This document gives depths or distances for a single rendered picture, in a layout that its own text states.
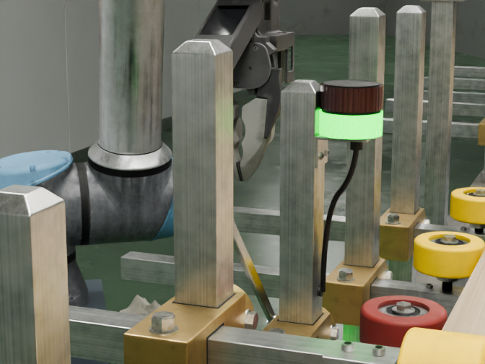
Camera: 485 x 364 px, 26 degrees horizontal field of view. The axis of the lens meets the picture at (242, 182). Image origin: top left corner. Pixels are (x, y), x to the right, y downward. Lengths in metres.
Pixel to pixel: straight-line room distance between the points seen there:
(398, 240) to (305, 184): 0.46
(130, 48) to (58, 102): 4.20
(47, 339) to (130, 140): 1.27
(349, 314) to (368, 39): 0.32
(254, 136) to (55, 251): 0.53
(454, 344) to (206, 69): 0.26
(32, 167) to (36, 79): 3.92
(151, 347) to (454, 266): 0.53
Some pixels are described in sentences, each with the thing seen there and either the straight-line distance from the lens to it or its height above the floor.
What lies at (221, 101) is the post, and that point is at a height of 1.12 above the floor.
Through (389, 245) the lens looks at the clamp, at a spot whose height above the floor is 0.83.
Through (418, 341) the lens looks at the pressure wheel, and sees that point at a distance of 0.71.
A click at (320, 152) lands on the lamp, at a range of 1.01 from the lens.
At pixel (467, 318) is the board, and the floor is 0.90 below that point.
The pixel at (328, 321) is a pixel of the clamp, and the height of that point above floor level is 0.86.
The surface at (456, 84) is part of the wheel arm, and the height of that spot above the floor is 0.83.
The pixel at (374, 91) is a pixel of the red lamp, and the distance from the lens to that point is 0.98.
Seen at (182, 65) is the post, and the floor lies 1.15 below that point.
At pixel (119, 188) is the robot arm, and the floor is 0.82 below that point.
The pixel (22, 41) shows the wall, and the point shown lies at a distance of 5.63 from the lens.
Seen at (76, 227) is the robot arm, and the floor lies 0.76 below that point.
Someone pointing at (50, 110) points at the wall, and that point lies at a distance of 5.89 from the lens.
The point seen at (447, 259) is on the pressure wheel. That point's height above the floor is 0.89.
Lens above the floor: 1.23
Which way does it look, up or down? 13 degrees down
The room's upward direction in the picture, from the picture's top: straight up
